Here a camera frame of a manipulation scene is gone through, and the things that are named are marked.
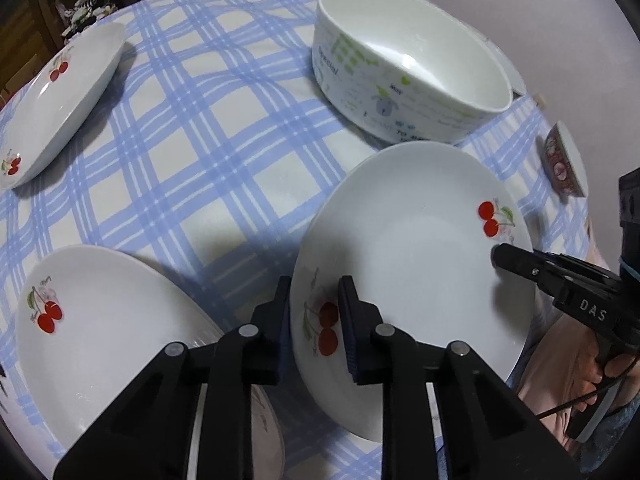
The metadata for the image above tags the pile of black-white items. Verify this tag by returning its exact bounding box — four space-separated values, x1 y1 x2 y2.
60 0 121 43

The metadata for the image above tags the blue checked bed sheet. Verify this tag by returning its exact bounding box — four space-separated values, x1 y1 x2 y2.
0 0 591 480

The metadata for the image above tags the pink printed cloth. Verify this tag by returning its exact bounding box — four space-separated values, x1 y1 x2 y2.
510 232 640 461

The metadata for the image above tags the person's right hand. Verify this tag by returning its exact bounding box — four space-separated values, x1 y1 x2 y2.
570 332 608 401

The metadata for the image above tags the small red patterned bowl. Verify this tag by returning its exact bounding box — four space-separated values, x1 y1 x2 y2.
542 121 590 198

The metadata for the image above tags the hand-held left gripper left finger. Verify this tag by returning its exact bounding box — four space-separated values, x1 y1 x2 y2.
52 276 293 480

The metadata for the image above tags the thin black cable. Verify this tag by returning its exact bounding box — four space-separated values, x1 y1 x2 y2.
536 355 640 420

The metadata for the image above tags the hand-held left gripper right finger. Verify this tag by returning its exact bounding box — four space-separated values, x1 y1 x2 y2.
337 275 583 480

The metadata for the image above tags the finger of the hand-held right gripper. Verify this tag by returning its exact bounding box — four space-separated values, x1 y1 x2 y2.
491 242 568 301

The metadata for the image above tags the large white printed bowl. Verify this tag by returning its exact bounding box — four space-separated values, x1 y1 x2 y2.
311 0 514 147

